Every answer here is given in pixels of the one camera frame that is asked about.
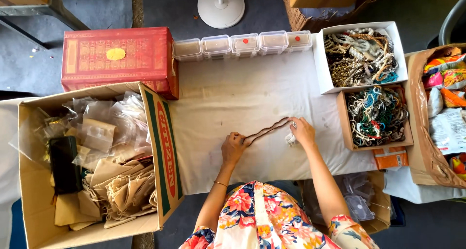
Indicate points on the person's right hand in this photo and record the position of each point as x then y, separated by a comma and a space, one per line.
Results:
304, 133

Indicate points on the person's left hand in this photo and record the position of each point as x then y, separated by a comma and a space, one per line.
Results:
233, 150

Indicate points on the person's right fingers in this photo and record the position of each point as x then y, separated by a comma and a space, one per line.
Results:
294, 122

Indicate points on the small white crumpled cloth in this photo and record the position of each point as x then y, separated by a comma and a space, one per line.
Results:
290, 140

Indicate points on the white table cloth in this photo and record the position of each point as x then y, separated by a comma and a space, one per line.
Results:
251, 96

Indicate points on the clear container with red dot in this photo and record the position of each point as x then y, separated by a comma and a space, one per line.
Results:
299, 40
245, 44

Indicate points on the clear plastic lidded container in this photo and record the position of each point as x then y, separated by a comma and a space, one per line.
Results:
187, 49
216, 46
273, 41

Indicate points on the white box of bead jewellery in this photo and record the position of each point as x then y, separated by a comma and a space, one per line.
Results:
360, 56

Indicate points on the thin gold bangle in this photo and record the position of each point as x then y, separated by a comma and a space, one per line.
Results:
220, 184

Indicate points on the wicker basket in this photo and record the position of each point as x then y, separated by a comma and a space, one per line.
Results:
309, 21

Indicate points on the orange packet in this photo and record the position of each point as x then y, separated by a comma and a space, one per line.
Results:
390, 158

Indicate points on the person's floral dress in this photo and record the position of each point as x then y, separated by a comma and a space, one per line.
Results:
262, 220

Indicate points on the carton of clear plastic cases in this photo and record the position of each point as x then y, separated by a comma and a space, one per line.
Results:
364, 201

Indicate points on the white round fan base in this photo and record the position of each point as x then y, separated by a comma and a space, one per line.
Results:
220, 7

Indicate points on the large carton of snack packets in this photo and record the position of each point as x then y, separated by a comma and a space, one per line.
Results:
437, 114

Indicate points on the grey plastic chair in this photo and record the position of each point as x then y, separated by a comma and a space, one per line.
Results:
451, 23

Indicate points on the red patterned gift box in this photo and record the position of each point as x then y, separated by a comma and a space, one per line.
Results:
116, 60

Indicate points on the cardboard carton of pouches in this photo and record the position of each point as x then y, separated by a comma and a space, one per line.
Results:
98, 161

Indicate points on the black pouch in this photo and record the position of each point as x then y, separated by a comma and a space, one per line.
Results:
64, 165

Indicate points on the metal bench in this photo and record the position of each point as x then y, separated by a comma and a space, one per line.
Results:
32, 3

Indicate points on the white sheet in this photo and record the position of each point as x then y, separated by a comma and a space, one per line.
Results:
7, 161

